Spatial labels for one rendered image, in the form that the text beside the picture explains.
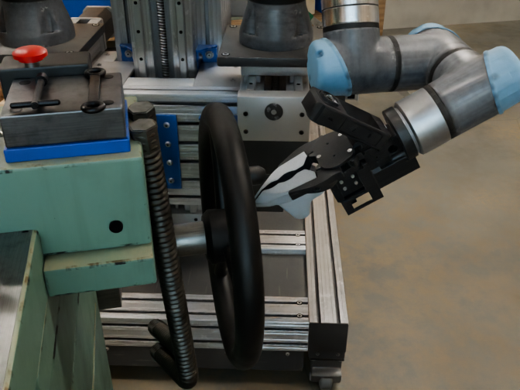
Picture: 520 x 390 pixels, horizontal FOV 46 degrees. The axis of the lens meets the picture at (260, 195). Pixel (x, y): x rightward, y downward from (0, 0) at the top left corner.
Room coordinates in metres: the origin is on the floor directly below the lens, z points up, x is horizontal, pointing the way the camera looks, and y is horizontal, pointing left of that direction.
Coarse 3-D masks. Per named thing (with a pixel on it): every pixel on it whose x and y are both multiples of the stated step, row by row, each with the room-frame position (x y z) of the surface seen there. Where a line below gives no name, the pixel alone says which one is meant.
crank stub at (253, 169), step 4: (252, 168) 0.68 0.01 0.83; (256, 168) 0.68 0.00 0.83; (260, 168) 0.68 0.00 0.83; (252, 172) 0.67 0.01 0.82; (256, 172) 0.67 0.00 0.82; (260, 172) 0.67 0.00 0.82; (264, 172) 0.67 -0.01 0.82; (252, 176) 0.67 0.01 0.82; (256, 176) 0.67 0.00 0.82; (260, 176) 0.67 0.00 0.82; (264, 176) 0.67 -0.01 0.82; (252, 180) 0.66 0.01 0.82; (256, 180) 0.67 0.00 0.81; (260, 180) 0.67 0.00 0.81; (264, 180) 0.67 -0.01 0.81; (252, 184) 0.67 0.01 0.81; (256, 184) 0.67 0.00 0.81; (260, 184) 0.67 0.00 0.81
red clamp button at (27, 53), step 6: (18, 48) 0.54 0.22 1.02; (24, 48) 0.54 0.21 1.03; (30, 48) 0.54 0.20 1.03; (36, 48) 0.54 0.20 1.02; (42, 48) 0.54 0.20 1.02; (12, 54) 0.53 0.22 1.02; (18, 54) 0.52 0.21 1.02; (24, 54) 0.52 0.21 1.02; (30, 54) 0.52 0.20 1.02; (36, 54) 0.53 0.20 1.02; (42, 54) 0.53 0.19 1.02; (24, 60) 0.52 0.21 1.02; (30, 60) 0.52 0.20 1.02; (36, 60) 0.53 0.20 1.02
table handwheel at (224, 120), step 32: (224, 128) 0.52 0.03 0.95; (224, 160) 0.49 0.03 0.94; (224, 192) 0.47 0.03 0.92; (192, 224) 0.55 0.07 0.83; (224, 224) 0.54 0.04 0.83; (256, 224) 0.45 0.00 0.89; (224, 256) 0.51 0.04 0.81; (256, 256) 0.43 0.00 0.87; (224, 288) 0.60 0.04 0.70; (256, 288) 0.42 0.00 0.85; (224, 320) 0.55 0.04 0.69; (256, 320) 0.41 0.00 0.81; (256, 352) 0.42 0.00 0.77
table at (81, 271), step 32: (0, 256) 0.39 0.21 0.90; (32, 256) 0.40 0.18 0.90; (64, 256) 0.43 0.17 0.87; (96, 256) 0.43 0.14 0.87; (128, 256) 0.43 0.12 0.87; (0, 288) 0.35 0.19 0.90; (32, 288) 0.37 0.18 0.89; (64, 288) 0.42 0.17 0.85; (96, 288) 0.42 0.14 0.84; (0, 320) 0.32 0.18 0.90; (32, 320) 0.35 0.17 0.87; (0, 352) 0.29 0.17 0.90; (32, 352) 0.33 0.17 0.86; (0, 384) 0.26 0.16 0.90; (32, 384) 0.31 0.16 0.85
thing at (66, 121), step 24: (0, 72) 0.53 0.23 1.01; (24, 72) 0.53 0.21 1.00; (48, 72) 0.53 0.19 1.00; (72, 72) 0.54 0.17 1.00; (24, 96) 0.48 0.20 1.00; (48, 96) 0.48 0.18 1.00; (72, 96) 0.48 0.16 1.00; (120, 96) 0.49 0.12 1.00; (0, 120) 0.44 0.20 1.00; (24, 120) 0.45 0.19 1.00; (48, 120) 0.45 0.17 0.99; (72, 120) 0.45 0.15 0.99; (96, 120) 0.46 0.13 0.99; (120, 120) 0.46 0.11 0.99; (24, 144) 0.45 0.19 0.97; (48, 144) 0.45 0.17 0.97; (72, 144) 0.45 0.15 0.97; (96, 144) 0.45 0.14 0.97; (120, 144) 0.46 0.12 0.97
